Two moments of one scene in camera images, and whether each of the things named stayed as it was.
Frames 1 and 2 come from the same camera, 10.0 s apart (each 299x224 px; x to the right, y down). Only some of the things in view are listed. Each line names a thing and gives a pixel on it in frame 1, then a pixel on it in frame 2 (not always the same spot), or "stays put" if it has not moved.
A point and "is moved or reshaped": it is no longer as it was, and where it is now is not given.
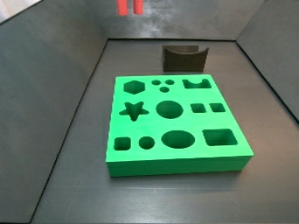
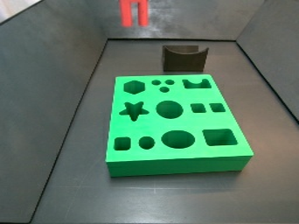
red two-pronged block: x=122 y=8 is moved or reshaped
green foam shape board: x=172 y=127 stays put
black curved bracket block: x=182 y=58 stays put
